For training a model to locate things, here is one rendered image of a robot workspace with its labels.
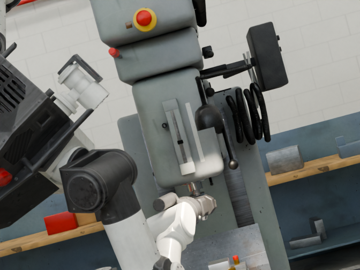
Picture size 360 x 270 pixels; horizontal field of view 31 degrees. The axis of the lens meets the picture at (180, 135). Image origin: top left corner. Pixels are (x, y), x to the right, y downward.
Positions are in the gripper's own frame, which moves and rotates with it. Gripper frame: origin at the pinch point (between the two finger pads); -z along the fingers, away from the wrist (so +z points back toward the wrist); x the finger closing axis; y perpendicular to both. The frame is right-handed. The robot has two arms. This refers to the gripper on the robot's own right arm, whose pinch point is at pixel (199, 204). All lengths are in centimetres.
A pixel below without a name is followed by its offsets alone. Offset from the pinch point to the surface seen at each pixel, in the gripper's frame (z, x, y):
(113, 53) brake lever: 29, 1, -45
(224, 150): -13.1, -7.5, -13.3
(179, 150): 12.6, -3.0, -17.1
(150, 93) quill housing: 10.5, 1.8, -34.6
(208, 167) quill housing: 7.0, -8.0, -10.3
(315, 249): -351, 44, 96
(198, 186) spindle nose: 1.7, -1.7, -5.4
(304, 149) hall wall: -425, 46, 19
